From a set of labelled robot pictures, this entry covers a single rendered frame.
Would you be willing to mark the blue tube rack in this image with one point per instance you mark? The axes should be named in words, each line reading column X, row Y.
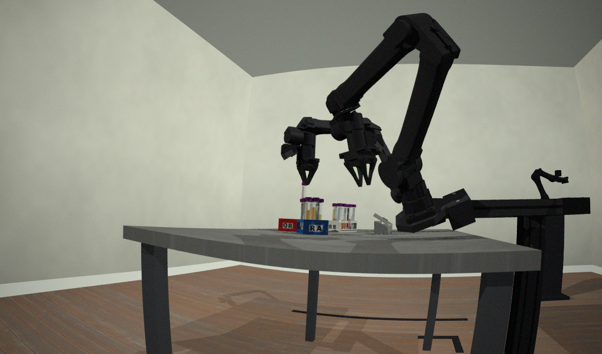
column 313, row 227

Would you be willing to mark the white done button panel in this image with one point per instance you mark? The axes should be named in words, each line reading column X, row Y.
column 382, row 229

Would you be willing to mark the red lego brick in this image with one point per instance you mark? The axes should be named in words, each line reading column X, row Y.
column 287, row 225

